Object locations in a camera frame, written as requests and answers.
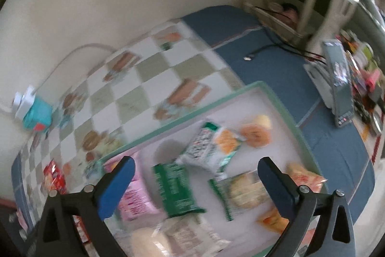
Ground clear green-edged cookie packet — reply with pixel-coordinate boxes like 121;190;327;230
208;171;271;221

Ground white phone stand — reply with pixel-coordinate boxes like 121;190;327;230
304;62;334;109

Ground black charging cable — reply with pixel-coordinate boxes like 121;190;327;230
244;42;327;63

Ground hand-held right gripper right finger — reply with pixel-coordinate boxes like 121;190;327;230
258;156;357;257

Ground black smartphone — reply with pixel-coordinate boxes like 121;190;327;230
322;40;355;128

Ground white green cracker packet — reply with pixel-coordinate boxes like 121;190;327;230
176;122;245;179

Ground round bun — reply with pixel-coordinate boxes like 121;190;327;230
114;215;231;257

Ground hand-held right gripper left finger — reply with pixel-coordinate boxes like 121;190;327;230
36;156;136;257

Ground checkered printed tablecloth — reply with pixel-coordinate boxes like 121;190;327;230
10;5;376;257

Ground dark green snack packet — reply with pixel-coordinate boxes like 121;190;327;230
152;162;206;218

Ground white power strip cable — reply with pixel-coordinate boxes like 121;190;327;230
38;44;118;92

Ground long orange snack packet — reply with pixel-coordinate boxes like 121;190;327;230
256;162;328;233

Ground teal tray with white inside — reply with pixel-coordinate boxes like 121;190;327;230
87;81;328;257

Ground pink cake roll packet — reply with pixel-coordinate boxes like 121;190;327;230
104;155;160;221

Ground white power strip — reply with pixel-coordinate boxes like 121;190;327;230
12;86;38;121

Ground orange jelly cup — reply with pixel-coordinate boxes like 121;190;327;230
239;115;273;149

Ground teal box with red crab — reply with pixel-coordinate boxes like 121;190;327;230
22;96;53;133

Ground pile of colourful stationery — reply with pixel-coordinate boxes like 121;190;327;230
343;31;385;137

